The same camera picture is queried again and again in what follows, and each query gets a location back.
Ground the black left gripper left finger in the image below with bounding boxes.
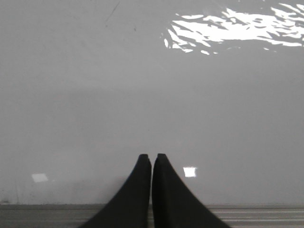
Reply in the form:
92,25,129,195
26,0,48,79
80,154,152,228

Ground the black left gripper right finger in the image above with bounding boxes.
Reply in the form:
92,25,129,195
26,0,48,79
152,153,229,228

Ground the white whiteboard with metal frame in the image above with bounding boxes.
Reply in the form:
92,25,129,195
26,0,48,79
0,0,304,228

